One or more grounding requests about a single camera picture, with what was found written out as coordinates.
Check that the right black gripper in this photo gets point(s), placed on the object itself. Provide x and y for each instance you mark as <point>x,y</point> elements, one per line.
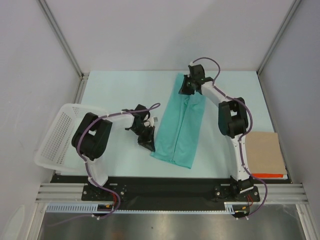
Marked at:
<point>184,90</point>

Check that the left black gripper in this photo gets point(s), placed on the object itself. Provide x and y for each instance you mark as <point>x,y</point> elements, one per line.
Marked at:
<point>148,142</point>

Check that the left aluminium corner post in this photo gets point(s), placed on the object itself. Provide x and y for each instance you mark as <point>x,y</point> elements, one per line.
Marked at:
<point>54,25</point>

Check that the folded beige t shirt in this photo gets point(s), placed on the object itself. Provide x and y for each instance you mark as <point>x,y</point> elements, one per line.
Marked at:
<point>264,154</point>

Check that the white slotted cable duct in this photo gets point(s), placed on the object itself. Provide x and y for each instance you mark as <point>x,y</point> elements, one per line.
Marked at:
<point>160,211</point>

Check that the teal green t shirt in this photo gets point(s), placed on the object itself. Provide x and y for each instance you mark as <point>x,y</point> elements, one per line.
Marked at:
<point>177,137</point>

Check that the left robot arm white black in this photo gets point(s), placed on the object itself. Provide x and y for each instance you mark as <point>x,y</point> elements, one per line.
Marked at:
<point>91,140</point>

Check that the aluminium corner post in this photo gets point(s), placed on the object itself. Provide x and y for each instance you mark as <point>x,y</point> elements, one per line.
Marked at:
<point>279,34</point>
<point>54,25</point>

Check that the right aluminium corner post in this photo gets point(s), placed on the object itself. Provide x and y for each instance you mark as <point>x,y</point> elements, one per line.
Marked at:
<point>279,34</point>

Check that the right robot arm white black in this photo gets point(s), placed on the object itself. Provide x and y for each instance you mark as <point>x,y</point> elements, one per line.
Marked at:
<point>235,121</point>

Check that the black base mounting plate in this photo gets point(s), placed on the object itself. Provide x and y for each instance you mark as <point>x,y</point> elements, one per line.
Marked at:
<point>168,194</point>

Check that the white plastic laundry basket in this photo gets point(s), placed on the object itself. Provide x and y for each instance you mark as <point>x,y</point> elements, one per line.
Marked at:
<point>56,151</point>

